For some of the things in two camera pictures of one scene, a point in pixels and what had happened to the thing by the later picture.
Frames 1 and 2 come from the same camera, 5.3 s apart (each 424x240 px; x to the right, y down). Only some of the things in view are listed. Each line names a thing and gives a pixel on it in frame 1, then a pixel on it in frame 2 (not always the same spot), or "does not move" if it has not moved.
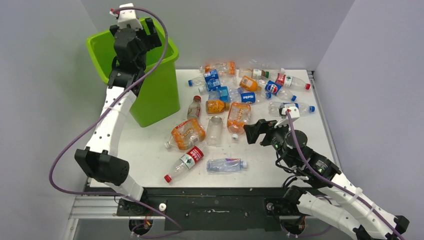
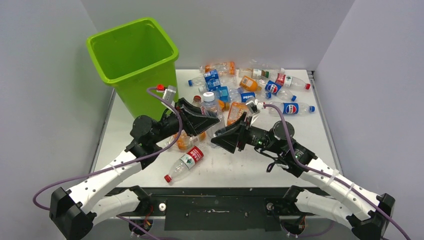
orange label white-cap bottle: (239, 114) does not move
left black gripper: (151, 40) -> (193, 120)
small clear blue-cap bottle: (225, 165) -> (209, 107)
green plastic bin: (157, 102) does not move
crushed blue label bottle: (224, 93) does not move
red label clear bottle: (186, 162) does not move
